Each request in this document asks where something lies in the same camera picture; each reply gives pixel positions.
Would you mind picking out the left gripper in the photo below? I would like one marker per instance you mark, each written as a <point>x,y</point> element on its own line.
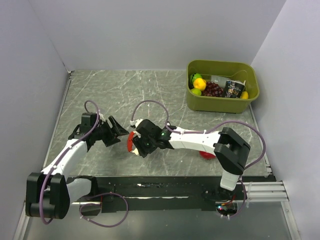
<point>116,130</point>

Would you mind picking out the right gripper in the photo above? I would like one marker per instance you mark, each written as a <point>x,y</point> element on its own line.
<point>138,140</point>

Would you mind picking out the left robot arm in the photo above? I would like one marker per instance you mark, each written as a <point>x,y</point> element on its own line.
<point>48,194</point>

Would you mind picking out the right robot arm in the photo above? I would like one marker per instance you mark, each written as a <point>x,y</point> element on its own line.
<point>230,149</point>

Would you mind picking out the red dragon fruit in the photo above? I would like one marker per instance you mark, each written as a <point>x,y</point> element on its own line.
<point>207,155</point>

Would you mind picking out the green lime lower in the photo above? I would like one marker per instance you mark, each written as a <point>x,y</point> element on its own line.
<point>196,91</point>

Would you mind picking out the green lime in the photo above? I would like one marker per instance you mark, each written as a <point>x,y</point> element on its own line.
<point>196,91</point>
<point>194,76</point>

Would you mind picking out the yellow lemon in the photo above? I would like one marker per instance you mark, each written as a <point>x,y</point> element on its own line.
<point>200,84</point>

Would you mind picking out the green lime upper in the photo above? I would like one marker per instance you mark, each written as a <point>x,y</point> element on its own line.
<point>194,76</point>

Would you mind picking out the dark red grape bunch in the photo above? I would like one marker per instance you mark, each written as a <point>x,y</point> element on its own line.
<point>212,90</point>

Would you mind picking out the black drink carton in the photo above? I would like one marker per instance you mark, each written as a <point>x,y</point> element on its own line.
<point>233,89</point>

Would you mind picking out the small yellow fruit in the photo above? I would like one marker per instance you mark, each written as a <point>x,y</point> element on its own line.
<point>244,95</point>

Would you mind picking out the olive green plastic bin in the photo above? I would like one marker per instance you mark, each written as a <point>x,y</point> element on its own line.
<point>233,70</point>

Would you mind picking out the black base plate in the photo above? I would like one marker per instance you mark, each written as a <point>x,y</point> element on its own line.
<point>150,193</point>

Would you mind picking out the aluminium frame rail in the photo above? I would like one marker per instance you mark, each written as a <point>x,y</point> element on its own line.
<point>260,217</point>

